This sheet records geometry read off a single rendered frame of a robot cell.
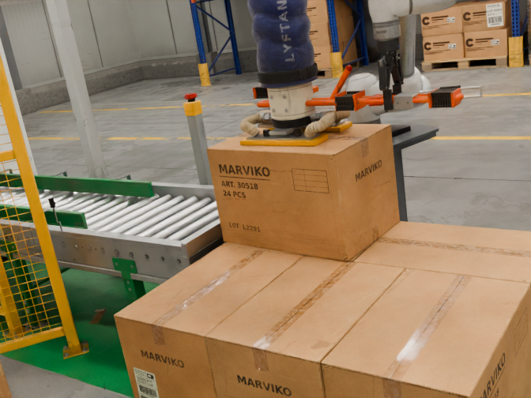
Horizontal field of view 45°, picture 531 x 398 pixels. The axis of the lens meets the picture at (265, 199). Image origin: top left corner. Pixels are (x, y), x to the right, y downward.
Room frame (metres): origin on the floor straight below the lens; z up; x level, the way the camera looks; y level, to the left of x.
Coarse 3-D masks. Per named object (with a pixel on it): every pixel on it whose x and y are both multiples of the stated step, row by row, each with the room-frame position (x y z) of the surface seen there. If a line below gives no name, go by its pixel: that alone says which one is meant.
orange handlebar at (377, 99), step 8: (368, 96) 2.26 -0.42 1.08; (376, 96) 2.20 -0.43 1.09; (392, 96) 2.20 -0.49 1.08; (416, 96) 2.11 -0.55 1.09; (424, 96) 2.09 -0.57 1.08; (456, 96) 2.03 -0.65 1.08; (264, 104) 2.48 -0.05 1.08; (312, 104) 2.35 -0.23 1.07; (320, 104) 2.33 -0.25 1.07; (328, 104) 2.31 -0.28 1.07; (360, 104) 2.23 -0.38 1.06; (376, 104) 2.20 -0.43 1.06
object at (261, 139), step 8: (256, 136) 2.43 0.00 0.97; (264, 136) 2.40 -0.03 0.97; (272, 136) 2.39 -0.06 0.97; (280, 136) 2.37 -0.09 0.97; (288, 136) 2.34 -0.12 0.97; (296, 136) 2.31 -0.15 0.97; (304, 136) 2.30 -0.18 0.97; (320, 136) 2.28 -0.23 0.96; (240, 144) 2.43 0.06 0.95; (248, 144) 2.40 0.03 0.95; (256, 144) 2.38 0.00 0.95; (264, 144) 2.36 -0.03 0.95; (272, 144) 2.33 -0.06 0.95; (280, 144) 2.31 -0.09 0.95; (288, 144) 2.29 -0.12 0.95; (296, 144) 2.27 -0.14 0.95; (304, 144) 2.25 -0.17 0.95; (312, 144) 2.23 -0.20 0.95
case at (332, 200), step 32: (352, 128) 2.41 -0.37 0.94; (384, 128) 2.34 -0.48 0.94; (224, 160) 2.42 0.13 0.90; (256, 160) 2.31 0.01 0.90; (288, 160) 2.21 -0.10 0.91; (320, 160) 2.12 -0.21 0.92; (352, 160) 2.16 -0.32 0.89; (384, 160) 2.32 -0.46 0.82; (224, 192) 2.44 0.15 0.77; (256, 192) 2.33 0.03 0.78; (288, 192) 2.22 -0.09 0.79; (320, 192) 2.13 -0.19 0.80; (352, 192) 2.14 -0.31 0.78; (384, 192) 2.31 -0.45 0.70; (224, 224) 2.46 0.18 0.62; (256, 224) 2.34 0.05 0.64; (288, 224) 2.24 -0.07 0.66; (320, 224) 2.14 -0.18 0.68; (352, 224) 2.12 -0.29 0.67; (384, 224) 2.29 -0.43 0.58; (320, 256) 2.16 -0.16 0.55; (352, 256) 2.11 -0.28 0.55
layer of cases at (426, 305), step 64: (256, 256) 2.27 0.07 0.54; (384, 256) 2.08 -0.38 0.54; (448, 256) 2.00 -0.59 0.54; (512, 256) 1.93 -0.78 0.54; (128, 320) 1.92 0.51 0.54; (192, 320) 1.84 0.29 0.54; (256, 320) 1.77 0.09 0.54; (320, 320) 1.71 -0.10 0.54; (384, 320) 1.65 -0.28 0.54; (448, 320) 1.59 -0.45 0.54; (512, 320) 1.56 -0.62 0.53; (192, 384) 1.78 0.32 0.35; (256, 384) 1.62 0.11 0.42; (320, 384) 1.49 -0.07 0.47; (384, 384) 1.38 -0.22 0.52; (448, 384) 1.31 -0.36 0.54; (512, 384) 1.54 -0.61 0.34
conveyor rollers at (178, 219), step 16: (16, 192) 3.86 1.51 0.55; (48, 192) 3.73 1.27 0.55; (64, 192) 3.70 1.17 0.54; (64, 208) 3.36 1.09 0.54; (80, 208) 3.33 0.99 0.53; (96, 208) 3.22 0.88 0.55; (112, 208) 3.18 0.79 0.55; (128, 208) 3.14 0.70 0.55; (144, 208) 3.10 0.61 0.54; (160, 208) 3.07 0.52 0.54; (176, 208) 3.03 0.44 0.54; (192, 208) 2.99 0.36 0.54; (208, 208) 2.95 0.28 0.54; (96, 224) 2.97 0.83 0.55; (112, 224) 2.93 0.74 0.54; (128, 224) 2.89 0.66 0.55; (144, 224) 2.85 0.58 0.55; (160, 224) 2.81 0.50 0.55; (176, 224) 2.77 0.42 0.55; (192, 224) 2.73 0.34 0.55; (208, 224) 2.70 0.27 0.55
